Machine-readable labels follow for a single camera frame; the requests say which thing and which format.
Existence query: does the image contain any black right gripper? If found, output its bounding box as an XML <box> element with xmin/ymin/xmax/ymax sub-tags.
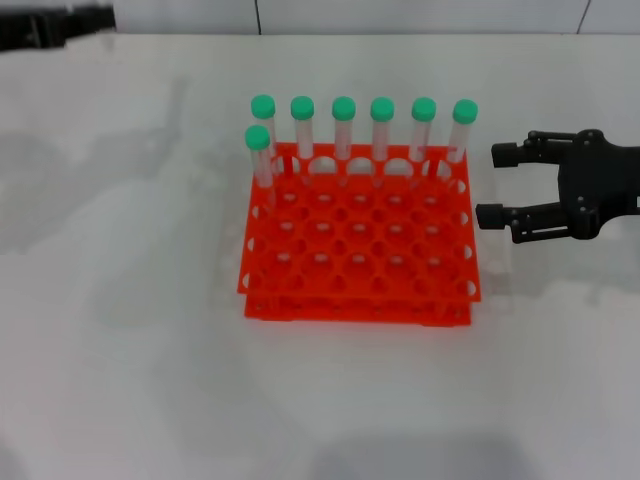
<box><xmin>475</xmin><ymin>127</ymin><xmax>640</xmax><ymax>245</ymax></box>

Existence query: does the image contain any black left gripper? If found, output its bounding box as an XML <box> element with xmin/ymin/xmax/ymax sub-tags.
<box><xmin>0</xmin><ymin>4</ymin><xmax>69</xmax><ymax>54</ymax></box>

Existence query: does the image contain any clear test tube green cap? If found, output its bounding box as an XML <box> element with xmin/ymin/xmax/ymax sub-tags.
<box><xmin>370</xmin><ymin>96</ymin><xmax>395</xmax><ymax>164</ymax></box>
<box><xmin>444</xmin><ymin>99</ymin><xmax>479</xmax><ymax>166</ymax></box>
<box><xmin>409</xmin><ymin>97</ymin><xmax>438</xmax><ymax>164</ymax></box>
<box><xmin>244</xmin><ymin>124</ymin><xmax>278</xmax><ymax>206</ymax></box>
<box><xmin>331</xmin><ymin>96</ymin><xmax>357</xmax><ymax>162</ymax></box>
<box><xmin>290</xmin><ymin>96</ymin><xmax>316</xmax><ymax>162</ymax></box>
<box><xmin>250</xmin><ymin>94</ymin><xmax>279</xmax><ymax>171</ymax></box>

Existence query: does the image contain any orange plastic test tube rack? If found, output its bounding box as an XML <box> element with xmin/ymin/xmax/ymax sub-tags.
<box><xmin>235</xmin><ymin>142</ymin><xmax>484</xmax><ymax>329</ymax></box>

